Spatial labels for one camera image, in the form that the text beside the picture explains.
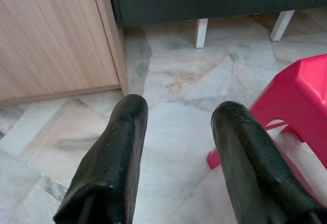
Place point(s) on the white cabinet leg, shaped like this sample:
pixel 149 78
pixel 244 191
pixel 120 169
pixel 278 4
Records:
pixel 281 27
pixel 201 33

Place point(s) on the light wooden cabinet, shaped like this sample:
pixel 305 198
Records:
pixel 51 42

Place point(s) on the pink plastic stool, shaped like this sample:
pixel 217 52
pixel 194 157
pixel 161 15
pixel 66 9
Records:
pixel 296 93

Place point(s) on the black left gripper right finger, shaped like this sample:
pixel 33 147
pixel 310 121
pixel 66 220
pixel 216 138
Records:
pixel 245 157

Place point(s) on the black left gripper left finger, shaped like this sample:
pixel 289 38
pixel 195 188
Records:
pixel 115 157

